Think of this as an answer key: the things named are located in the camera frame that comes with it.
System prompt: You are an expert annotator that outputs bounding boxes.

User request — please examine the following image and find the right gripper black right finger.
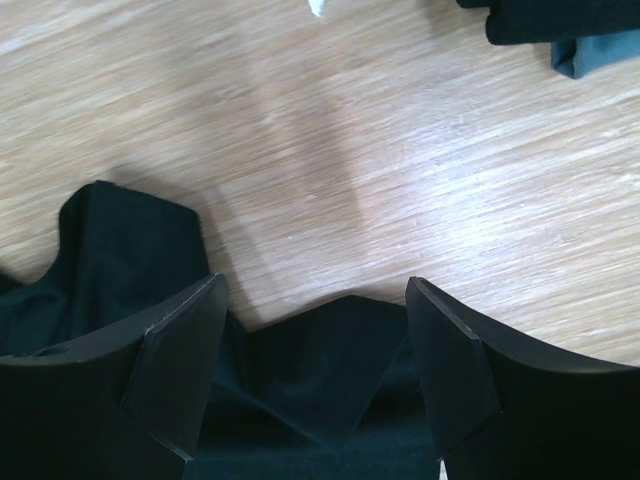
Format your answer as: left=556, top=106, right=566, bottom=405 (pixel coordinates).
left=405, top=277, right=639, bottom=479

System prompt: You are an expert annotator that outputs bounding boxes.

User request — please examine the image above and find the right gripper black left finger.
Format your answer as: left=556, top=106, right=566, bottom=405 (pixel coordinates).
left=1, top=274, right=228, bottom=479

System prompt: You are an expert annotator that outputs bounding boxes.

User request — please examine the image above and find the black t shirt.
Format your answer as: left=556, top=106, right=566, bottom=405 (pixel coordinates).
left=1, top=181, right=440, bottom=479
left=457, top=0, right=639, bottom=46

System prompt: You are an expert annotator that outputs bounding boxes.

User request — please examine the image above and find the folded black t shirt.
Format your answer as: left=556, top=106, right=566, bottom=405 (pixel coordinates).
left=457, top=0, right=639, bottom=46

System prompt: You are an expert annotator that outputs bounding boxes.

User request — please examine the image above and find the large white paper scrap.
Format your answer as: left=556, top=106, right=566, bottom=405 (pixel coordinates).
left=308, top=0, right=325, bottom=18

